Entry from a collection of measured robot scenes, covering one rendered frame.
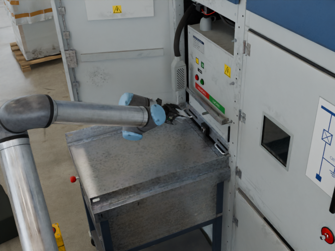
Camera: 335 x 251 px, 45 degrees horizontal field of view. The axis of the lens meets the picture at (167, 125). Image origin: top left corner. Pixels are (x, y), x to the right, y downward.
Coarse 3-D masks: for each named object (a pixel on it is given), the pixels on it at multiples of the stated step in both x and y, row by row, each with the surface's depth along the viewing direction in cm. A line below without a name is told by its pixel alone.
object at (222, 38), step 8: (216, 24) 208; (224, 24) 208; (232, 24) 207; (200, 32) 199; (208, 32) 199; (216, 32) 199; (224, 32) 198; (232, 32) 198; (216, 40) 190; (224, 40) 189; (224, 48) 180; (232, 48) 181; (232, 56) 174
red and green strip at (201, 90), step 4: (196, 84) 217; (196, 88) 219; (200, 88) 214; (200, 92) 215; (204, 92) 210; (208, 96) 207; (212, 100) 204; (216, 104) 200; (220, 108) 197; (224, 108) 193; (224, 112) 194
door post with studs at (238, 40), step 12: (240, 0) 149; (240, 12) 151; (240, 24) 153; (240, 36) 156; (240, 48) 158; (240, 60) 160; (240, 72) 162; (228, 216) 211; (228, 228) 215; (228, 240) 220
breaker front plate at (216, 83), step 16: (192, 32) 205; (192, 48) 210; (208, 48) 193; (192, 64) 216; (208, 64) 198; (192, 80) 221; (208, 80) 202; (224, 80) 186; (224, 96) 190; (224, 128) 199
